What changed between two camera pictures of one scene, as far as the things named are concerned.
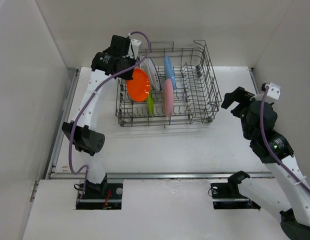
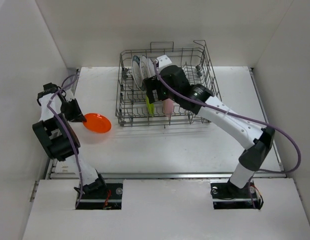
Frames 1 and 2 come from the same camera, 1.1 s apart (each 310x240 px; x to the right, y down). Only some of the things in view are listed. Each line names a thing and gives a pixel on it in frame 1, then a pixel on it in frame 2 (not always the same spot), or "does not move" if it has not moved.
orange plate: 138,88 -> 97,123
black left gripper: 127,76 -> 77,116
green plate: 150,105 does not move
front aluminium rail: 150,175 does not move
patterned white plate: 154,74 does not move
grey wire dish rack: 169,86 does not move
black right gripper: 240,95 -> 152,83
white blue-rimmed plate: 144,65 does not move
